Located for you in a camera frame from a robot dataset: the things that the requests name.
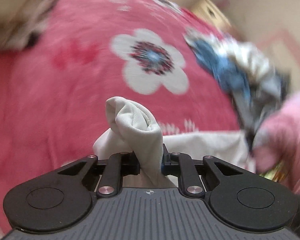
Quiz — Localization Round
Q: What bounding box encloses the person's pink clothing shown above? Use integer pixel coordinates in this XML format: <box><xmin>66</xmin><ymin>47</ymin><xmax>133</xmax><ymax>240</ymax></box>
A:
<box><xmin>252</xmin><ymin>91</ymin><xmax>300</xmax><ymax>198</ymax></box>

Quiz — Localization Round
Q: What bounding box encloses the pink floral blanket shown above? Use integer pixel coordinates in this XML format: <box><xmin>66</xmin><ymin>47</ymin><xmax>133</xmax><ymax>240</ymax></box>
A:
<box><xmin>0</xmin><ymin>0</ymin><xmax>255</xmax><ymax>233</ymax></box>

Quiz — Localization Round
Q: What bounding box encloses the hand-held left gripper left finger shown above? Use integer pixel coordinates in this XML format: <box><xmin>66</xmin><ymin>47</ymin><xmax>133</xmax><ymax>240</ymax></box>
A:
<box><xmin>58</xmin><ymin>151</ymin><xmax>140</xmax><ymax>198</ymax></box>

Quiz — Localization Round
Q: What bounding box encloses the beige folded garment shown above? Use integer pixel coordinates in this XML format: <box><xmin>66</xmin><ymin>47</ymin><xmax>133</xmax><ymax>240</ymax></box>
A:
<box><xmin>0</xmin><ymin>0</ymin><xmax>62</xmax><ymax>30</ymax></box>

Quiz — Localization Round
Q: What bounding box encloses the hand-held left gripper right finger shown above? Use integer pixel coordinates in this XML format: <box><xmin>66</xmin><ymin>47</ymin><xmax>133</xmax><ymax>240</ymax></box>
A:
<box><xmin>161</xmin><ymin>144</ymin><xmax>244</xmax><ymax>198</ymax></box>

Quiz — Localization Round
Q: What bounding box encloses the white printed sweatshirt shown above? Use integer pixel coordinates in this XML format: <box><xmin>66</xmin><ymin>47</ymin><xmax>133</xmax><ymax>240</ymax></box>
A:
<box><xmin>61</xmin><ymin>96</ymin><xmax>255</xmax><ymax>188</ymax></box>

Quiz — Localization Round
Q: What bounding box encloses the cream wooden nightstand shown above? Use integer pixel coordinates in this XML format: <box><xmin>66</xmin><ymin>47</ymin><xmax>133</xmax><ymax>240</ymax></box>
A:
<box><xmin>190</xmin><ymin>0</ymin><xmax>233</xmax><ymax>30</ymax></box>

